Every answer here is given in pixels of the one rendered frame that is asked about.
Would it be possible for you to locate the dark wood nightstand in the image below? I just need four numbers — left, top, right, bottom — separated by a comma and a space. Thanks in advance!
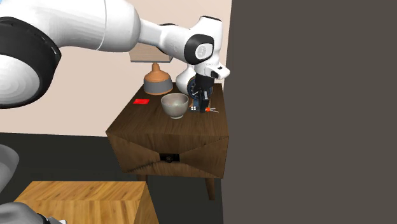
105, 81, 230, 201

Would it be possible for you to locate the grey bowl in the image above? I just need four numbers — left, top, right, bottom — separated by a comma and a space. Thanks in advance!
160, 92, 190, 120

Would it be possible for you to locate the orange grey table lamp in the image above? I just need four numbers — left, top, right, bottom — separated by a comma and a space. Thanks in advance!
129, 43, 174, 95

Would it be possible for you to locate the blue round clock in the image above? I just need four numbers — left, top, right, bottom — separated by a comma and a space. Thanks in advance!
186, 76, 215, 110

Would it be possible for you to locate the light wood robot stand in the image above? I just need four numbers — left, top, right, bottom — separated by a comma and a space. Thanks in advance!
13, 181, 160, 224

